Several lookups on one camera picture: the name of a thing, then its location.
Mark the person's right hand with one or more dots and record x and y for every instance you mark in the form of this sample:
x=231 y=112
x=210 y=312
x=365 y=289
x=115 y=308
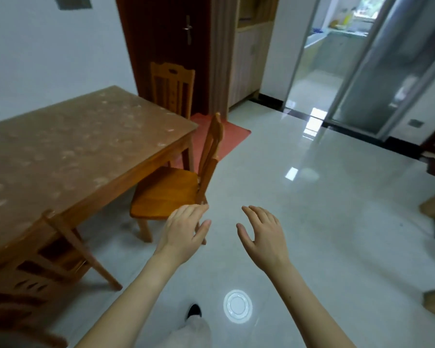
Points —
x=268 y=242

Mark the person's left hand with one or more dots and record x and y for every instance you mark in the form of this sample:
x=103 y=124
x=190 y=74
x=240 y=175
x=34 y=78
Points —
x=177 y=237

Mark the person's left thumb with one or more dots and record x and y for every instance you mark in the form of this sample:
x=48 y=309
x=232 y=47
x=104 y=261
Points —
x=203 y=231

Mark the person's right thumb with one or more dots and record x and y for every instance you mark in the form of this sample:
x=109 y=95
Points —
x=244 y=235

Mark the person's left forearm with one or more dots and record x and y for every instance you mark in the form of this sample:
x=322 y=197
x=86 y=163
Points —
x=130 y=308

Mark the person's right forearm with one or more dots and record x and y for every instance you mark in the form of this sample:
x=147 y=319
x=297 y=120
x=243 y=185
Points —
x=308 y=311

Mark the wooden dining chair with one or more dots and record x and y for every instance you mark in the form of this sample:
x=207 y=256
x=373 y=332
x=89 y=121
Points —
x=166 y=192
x=40 y=271
x=172 y=88

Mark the black shoe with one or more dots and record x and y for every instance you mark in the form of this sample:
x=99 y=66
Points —
x=193 y=311

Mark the red floor mat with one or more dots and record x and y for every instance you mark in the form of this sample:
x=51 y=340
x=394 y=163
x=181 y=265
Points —
x=232 y=135

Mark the light grey trouser leg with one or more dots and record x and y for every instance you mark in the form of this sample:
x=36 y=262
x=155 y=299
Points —
x=188 y=333

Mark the wooden dining table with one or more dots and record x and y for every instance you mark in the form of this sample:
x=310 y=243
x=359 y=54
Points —
x=69 y=152

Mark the light wooden cabinet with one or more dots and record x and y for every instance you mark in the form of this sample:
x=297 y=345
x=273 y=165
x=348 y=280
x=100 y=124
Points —
x=246 y=54

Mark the dark brown door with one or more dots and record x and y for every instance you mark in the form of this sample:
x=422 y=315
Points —
x=166 y=43

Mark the kitchen counter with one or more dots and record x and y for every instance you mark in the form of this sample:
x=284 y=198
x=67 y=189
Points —
x=333 y=50

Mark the sliding glass door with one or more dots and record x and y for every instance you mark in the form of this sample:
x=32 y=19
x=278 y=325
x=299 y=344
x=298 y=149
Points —
x=388 y=65

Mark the yellow bottle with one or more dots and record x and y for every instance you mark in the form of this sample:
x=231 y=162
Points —
x=347 y=18

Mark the grey wall socket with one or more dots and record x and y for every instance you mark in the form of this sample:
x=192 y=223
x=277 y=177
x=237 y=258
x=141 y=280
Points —
x=416 y=123

